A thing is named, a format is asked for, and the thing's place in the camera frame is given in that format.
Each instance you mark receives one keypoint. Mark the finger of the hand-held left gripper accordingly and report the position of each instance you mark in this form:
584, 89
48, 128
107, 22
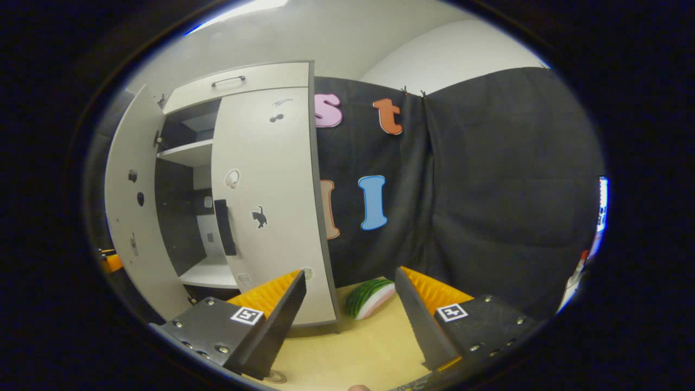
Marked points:
113, 263

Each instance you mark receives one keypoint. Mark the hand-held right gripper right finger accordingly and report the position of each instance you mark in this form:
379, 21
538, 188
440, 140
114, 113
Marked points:
418, 320

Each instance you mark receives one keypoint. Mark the lit computer monitor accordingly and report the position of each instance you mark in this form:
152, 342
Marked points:
602, 206

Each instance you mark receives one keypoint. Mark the black backdrop cloth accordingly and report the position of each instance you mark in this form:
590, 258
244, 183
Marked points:
488, 190

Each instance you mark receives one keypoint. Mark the round wooden coaster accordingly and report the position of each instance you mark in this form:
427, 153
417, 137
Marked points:
276, 376

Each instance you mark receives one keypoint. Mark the cream cabinet drawer front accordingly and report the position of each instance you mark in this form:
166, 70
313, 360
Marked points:
271, 79

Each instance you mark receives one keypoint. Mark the white and grey cabinet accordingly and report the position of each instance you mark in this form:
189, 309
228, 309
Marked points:
187, 155

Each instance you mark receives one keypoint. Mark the watermelon slice toy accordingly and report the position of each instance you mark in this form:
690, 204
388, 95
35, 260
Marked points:
369, 296

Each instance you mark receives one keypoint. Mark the white and red object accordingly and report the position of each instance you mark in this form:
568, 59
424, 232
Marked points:
573, 279

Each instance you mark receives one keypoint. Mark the white cabinet door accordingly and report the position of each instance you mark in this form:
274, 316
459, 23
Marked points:
271, 163
122, 157

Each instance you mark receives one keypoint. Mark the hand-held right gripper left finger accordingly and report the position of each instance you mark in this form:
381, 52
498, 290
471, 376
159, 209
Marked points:
279, 326

